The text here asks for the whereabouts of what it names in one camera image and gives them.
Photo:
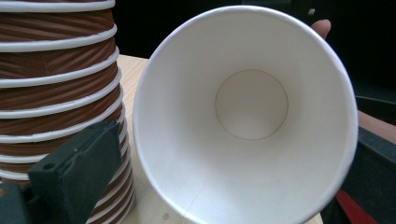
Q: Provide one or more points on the stack of brown paper cups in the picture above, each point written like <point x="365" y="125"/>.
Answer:
<point x="56" y="93"/>

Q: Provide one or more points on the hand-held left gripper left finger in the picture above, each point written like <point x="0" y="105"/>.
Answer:
<point x="77" y="174"/>

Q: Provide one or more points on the white paper cup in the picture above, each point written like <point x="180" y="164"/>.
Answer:
<point x="249" y="109"/>

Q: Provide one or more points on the red strip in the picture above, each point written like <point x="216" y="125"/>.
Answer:
<point x="355" y="207"/>

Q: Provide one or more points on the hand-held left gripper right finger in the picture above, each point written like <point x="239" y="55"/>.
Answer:
<point x="376" y="174"/>

